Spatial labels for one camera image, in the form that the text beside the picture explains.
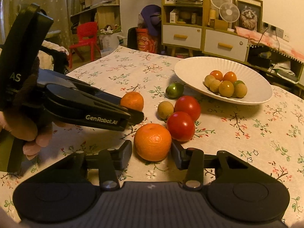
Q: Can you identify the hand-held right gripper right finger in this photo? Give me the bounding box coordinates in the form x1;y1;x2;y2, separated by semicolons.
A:
170;141;271;190

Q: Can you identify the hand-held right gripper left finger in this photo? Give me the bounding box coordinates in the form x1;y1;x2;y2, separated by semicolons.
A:
62;140;133;191

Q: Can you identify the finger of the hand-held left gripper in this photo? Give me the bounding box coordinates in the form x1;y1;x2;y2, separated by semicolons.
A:
127;111;145;126
112;97;134;112

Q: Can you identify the large orange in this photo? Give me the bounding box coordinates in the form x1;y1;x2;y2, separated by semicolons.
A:
120;92;144;112
134;123;172;161

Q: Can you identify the white ribbed plate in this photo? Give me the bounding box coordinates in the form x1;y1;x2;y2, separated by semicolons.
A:
174;56;273;105

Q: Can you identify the small orange tomato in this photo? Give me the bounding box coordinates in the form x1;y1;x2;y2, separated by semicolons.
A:
210;70;224;82

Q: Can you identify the person's left hand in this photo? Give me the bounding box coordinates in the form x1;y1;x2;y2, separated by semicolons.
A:
0;112;53;161

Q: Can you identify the red tomato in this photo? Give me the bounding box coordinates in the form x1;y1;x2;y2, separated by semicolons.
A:
174;96;201;122
166;111;196;142

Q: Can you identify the floral tablecloth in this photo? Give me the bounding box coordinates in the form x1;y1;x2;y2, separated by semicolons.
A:
0;45;304;228

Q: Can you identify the orange printed bag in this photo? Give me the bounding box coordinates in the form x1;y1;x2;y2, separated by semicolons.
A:
136;28;158;55

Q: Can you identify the black chair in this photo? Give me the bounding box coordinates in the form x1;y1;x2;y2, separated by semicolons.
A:
127;27;138;50

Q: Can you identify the red plastic chair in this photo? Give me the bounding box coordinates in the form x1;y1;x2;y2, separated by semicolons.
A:
69;22;99;63

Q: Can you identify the tall wooden shelf cabinet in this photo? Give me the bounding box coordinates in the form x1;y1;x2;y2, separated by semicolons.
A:
161;0;211;51

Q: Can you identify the purple plush toy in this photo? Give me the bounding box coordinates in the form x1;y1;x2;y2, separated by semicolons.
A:
140;5;162;37

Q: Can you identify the wooden open shelf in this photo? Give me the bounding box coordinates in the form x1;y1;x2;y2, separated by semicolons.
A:
71;0;120;50

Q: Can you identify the small orange tangerine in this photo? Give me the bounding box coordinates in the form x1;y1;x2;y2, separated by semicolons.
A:
223;71;237;83

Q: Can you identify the patterned curtain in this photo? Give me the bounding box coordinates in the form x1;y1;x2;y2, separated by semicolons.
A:
0;0;81;50

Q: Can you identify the low wooden drawer cabinet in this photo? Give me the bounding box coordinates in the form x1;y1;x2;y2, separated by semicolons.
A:
203;26;249;63

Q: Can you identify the long low cabinet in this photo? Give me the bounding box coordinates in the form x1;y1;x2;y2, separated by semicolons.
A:
247;44;304;95

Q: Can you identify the small white fan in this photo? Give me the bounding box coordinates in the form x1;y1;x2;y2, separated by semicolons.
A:
219;2;240;29

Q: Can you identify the pink cloth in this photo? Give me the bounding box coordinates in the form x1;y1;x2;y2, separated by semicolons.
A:
235;27;304;60

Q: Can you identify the framed cat picture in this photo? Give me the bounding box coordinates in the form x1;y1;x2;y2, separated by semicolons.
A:
233;0;263;32

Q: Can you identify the black cable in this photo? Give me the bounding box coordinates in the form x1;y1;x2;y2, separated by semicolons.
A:
258;26;281;53

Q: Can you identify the wall outlet with black sockets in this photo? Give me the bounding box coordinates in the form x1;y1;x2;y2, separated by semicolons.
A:
262;22;277;32

